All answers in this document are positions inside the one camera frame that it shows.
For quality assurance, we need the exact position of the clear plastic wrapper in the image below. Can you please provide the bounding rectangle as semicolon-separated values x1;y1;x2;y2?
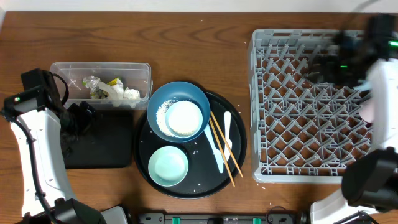
82;76;101;100

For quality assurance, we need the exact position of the white tissue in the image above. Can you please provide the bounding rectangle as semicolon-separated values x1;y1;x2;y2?
98;80;124;107
123;87;141;108

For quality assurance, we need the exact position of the pink cup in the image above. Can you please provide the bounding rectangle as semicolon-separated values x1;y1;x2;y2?
359;98;374;123

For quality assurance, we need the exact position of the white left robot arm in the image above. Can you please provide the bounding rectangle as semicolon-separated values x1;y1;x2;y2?
1;68;132;224

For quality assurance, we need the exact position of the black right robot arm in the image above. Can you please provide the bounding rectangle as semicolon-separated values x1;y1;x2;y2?
306;14;397;223

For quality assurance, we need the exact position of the clear plastic waste bin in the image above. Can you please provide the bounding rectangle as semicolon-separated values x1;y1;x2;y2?
50;62;152;110

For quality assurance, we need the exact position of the grey dishwasher rack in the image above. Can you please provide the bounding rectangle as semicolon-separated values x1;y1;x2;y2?
248;29;373;184

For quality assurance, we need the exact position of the black rectangular tray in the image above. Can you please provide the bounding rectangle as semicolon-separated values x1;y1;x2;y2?
64;110;133;169

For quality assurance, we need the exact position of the white rice pile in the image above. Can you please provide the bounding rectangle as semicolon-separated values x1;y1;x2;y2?
155;98;203;138

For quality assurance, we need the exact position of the mint green bowl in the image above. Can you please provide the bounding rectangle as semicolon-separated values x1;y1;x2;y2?
148;146;189;187

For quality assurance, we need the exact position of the dark blue bowl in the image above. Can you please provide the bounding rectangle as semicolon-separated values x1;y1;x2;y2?
146;82;211;143

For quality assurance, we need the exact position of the light blue small plate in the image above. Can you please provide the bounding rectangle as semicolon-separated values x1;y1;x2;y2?
165;101;203;138

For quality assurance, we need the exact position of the round black tray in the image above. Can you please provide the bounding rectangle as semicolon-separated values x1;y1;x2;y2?
134;91;247;199

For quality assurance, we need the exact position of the wooden chopstick right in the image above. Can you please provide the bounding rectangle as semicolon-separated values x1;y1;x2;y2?
211;113;243;177

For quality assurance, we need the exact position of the wooden chopstick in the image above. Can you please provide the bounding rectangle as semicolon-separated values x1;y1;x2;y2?
211;113;243;177
210;119;235;187

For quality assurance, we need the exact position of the wooden chopstick left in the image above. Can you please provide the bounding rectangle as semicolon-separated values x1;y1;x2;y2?
210;119;235;187

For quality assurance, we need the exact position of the white plastic knife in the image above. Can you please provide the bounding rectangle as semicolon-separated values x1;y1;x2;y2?
224;111;232;160

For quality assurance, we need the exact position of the light blue spoon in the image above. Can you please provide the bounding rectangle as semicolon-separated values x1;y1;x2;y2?
204;125;224;174

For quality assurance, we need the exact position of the black rail with green clips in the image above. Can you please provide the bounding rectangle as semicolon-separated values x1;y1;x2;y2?
136;207;300;224

